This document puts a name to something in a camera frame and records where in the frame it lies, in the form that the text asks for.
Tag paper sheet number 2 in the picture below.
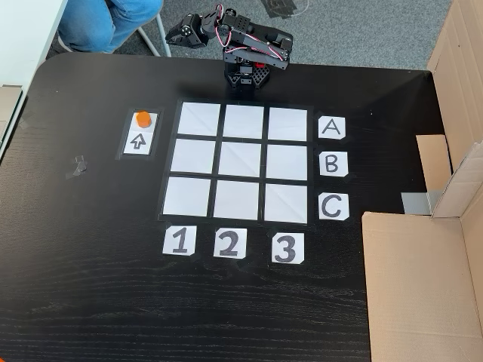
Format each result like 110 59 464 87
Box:
213 227 248 259

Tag paper sheet letter B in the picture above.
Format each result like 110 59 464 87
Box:
319 152 349 177

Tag white arrow paper sheet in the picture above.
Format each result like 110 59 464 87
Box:
123 112 158 155

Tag white nine-square paper grid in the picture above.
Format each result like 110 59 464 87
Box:
157 98 315 226

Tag clear tape scraps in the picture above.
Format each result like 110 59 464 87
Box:
66 153 88 180

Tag person's legs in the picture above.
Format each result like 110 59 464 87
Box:
56 0 165 54

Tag white desk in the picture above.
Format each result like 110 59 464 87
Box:
0 0 69 167

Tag paper sheet letter A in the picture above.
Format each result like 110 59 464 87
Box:
318 115 346 140

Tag black floor tape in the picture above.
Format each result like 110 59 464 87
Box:
260 0 309 20

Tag paper sheet letter C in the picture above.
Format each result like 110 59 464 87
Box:
318 192 350 221

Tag paper sheet number 1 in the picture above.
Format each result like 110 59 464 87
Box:
162 225 197 256

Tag grey tape strip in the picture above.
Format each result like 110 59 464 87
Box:
400 191 442 216

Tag paper sheet number 3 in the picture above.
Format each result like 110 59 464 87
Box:
271 232 306 265

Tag brown cardboard wall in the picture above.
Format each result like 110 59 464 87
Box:
361 0 483 362

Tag red white servo wire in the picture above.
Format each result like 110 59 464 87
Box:
214 4 233 48

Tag white metal chair leg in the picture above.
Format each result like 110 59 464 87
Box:
135 11 173 57

